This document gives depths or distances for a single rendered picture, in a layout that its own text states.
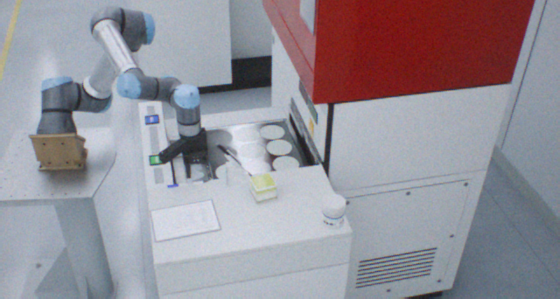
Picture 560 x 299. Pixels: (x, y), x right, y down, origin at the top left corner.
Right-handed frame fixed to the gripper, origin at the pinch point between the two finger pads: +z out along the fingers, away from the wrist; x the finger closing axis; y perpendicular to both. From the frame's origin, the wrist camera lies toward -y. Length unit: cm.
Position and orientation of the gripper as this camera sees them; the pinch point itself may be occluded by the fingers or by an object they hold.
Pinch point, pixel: (187, 181)
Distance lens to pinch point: 203.7
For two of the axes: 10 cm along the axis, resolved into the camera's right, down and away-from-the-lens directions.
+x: -2.4, -5.6, 7.9
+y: 9.7, -1.2, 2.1
